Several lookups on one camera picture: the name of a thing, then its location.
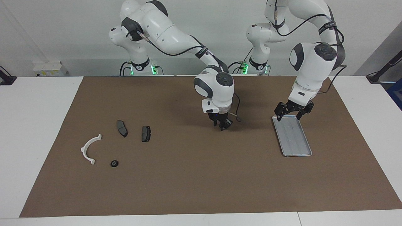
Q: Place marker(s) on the blue crate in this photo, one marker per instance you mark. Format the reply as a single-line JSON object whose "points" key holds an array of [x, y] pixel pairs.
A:
{"points": [[396, 92]]}

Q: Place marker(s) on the black stand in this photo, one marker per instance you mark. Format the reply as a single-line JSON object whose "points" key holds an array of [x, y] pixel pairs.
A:
{"points": [[6, 80], [384, 67]]}

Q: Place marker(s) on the brown table mat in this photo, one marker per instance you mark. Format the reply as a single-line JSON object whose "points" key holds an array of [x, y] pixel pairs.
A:
{"points": [[220, 182]]}

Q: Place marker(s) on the rectangular dark brake pad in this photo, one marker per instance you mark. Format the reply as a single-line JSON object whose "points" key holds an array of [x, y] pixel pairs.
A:
{"points": [[146, 134]]}

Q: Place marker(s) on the silver metal tray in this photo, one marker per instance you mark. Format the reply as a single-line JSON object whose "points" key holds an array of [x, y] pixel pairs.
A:
{"points": [[293, 141]]}

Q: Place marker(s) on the elongated dark brake pad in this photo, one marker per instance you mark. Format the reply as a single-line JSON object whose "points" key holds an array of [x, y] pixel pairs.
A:
{"points": [[122, 128]]}

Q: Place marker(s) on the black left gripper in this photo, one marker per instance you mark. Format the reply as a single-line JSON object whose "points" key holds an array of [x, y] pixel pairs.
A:
{"points": [[298, 106]]}

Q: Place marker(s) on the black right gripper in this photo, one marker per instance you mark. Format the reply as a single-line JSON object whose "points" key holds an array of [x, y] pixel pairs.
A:
{"points": [[220, 116]]}

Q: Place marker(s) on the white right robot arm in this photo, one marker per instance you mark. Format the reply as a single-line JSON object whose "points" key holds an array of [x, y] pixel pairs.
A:
{"points": [[176, 34]]}

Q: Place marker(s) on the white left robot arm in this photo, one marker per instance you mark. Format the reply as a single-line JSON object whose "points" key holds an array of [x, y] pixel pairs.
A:
{"points": [[314, 62]]}

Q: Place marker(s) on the small black round part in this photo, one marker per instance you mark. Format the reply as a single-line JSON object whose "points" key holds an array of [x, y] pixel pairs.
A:
{"points": [[114, 163]]}

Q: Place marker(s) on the white power strip box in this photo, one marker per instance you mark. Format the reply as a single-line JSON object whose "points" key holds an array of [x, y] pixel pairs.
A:
{"points": [[50, 69]]}

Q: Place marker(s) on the white semicircular bracket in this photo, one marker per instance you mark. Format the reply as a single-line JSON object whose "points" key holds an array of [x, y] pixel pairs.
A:
{"points": [[83, 150]]}

